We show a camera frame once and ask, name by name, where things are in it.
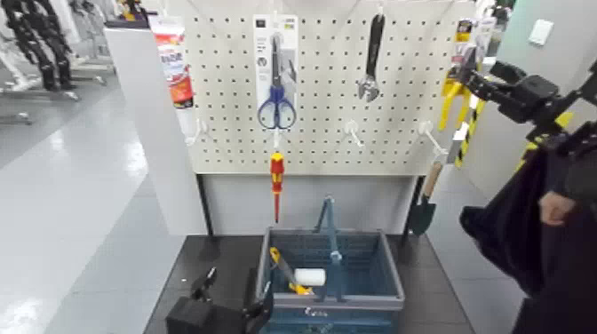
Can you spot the black humanoid robot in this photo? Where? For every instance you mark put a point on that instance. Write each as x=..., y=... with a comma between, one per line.
x=44, y=42

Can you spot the yellow grey hand tool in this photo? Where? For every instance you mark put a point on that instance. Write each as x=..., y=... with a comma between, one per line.
x=280, y=263

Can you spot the yellow pliers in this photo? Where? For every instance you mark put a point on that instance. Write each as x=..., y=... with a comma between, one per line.
x=448, y=95

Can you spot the yellow black striped post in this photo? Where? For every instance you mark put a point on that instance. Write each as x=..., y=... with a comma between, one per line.
x=468, y=135

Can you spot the yellow black striped corner guard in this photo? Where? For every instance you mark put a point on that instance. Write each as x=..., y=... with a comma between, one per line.
x=531, y=149

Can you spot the black stand leg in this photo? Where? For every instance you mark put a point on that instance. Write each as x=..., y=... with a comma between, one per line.
x=206, y=210
x=410, y=210

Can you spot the red yellow screwdriver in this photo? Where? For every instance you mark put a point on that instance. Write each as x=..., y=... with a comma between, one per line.
x=277, y=170

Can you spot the white partition panel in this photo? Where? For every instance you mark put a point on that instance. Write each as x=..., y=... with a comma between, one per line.
x=149, y=140

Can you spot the cream perforated pegboard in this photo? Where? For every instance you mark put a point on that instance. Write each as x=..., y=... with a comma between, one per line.
x=326, y=140

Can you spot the blue scissors in card package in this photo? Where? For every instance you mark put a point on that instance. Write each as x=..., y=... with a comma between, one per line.
x=277, y=100

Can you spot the bystander bare hand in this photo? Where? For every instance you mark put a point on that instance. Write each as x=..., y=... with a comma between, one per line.
x=555, y=209

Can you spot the yellow black background machine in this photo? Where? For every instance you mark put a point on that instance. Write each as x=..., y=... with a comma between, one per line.
x=130, y=9

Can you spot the red white sealant tube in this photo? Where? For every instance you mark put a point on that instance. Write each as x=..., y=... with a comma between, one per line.
x=175, y=70

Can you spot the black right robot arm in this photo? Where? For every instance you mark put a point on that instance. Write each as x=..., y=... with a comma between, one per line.
x=588, y=91

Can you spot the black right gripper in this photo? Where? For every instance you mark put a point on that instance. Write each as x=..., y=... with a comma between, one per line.
x=534, y=100

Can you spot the grey stand back panel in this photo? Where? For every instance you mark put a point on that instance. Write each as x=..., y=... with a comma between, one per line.
x=364, y=205

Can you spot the white robot stand frame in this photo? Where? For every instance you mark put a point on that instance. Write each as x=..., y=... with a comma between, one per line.
x=70, y=95

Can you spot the person in dark clothing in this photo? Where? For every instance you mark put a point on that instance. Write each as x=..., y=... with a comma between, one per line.
x=559, y=280

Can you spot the blue plastic crate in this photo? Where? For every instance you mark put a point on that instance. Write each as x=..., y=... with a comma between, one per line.
x=368, y=298

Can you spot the person forearm dark sleeve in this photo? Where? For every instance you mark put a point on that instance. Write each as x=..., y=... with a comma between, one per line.
x=583, y=182

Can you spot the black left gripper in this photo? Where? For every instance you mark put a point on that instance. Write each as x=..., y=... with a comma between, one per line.
x=200, y=319

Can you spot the white pegboard hook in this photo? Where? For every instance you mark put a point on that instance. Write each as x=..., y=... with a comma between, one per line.
x=277, y=139
x=352, y=132
x=380, y=8
x=431, y=137
x=201, y=128

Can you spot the white roller cylinder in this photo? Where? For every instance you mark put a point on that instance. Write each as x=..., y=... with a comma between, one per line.
x=310, y=277

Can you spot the white wall plate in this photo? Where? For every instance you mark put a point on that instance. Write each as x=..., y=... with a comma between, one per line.
x=541, y=32

